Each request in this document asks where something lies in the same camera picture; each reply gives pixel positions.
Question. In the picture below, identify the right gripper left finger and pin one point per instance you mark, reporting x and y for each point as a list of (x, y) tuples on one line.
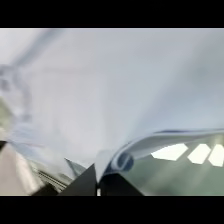
[(86, 184)]

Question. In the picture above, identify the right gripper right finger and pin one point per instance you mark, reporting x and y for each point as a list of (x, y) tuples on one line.
[(116, 186)]

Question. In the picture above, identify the light blue shirt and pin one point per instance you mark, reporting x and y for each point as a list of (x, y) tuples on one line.
[(100, 83)]

